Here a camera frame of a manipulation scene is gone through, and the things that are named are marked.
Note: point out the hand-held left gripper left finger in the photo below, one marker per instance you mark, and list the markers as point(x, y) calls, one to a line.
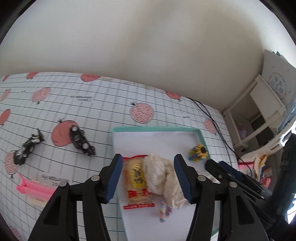
point(114, 178)

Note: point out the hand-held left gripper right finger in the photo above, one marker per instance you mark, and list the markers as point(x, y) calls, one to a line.
point(181, 178)

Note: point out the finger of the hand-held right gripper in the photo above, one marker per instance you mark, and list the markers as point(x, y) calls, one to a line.
point(215, 168)
point(229, 168)

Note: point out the yellow red snack packet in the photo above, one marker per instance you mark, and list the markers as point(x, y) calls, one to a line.
point(136, 178)

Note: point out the cream lace cloth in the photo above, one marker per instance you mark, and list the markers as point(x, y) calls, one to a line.
point(157, 176)

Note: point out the teal cardboard box tray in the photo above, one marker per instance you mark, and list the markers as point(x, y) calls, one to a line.
point(157, 143)

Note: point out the black toy car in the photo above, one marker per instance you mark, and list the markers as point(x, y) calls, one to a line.
point(81, 140)

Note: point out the white plastic hair comb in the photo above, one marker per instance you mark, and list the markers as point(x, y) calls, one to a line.
point(38, 201)

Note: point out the pink knitted mat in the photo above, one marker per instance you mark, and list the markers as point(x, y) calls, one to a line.
point(245, 165)

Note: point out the pile of colourful packets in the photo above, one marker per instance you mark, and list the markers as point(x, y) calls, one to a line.
point(263, 172)

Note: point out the purple soft toy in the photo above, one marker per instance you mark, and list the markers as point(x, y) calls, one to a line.
point(242, 132)

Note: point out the printed grid tablecloth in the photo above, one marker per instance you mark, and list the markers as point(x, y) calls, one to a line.
point(92, 115)

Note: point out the white wooden shelf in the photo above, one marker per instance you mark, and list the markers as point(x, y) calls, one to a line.
point(266, 99)

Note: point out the white board with round print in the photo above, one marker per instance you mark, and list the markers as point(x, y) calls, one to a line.
point(277, 76)

